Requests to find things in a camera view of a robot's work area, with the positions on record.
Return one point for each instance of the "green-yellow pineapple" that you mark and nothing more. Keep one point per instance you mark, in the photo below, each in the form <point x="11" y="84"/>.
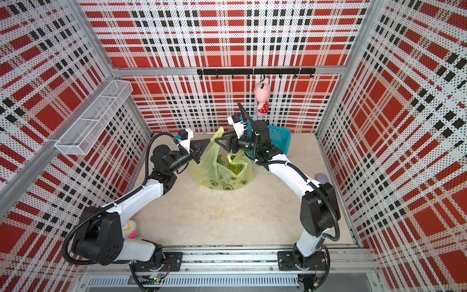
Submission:
<point x="221" y="159"/>

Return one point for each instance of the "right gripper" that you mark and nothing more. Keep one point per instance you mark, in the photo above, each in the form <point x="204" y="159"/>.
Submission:
<point x="231" y="140"/>

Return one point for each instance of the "white wire mesh shelf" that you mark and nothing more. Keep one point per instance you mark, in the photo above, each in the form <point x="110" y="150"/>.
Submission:
<point x="82" y="135"/>

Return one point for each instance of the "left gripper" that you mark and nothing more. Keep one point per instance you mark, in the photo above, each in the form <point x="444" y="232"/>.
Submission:
<point x="199" y="146"/>

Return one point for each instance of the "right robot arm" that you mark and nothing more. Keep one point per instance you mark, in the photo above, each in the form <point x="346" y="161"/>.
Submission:
<point x="319" y="209"/>

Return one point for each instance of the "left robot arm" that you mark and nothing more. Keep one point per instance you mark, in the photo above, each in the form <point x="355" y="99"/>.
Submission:
<point x="98" y="238"/>

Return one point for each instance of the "pink striped plush toy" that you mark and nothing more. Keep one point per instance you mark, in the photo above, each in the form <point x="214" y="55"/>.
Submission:
<point x="129" y="229"/>

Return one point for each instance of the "pink plush toy hanging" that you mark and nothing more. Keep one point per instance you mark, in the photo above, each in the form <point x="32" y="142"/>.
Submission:
<point x="262" y="93"/>

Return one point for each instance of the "yellow pineapple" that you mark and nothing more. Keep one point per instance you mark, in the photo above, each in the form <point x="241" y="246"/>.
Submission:
<point x="236" y="169"/>

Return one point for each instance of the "green plastic bag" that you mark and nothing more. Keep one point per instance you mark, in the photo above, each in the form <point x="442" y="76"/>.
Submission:
<point x="211" y="175"/>

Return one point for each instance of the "teal plastic basket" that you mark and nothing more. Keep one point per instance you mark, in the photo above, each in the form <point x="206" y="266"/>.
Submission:
<point x="280" y="137"/>

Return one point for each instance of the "grey glasses case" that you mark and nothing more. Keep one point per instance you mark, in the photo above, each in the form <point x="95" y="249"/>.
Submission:
<point x="322" y="178"/>

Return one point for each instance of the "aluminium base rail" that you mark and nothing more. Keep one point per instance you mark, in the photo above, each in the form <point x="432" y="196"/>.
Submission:
<point x="341" y="268"/>

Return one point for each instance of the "black hook rail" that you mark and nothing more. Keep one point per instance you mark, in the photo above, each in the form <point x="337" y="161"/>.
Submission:
<point x="257" y="71"/>

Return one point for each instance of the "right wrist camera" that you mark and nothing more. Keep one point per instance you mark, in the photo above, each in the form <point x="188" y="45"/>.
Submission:
<point x="238" y="123"/>

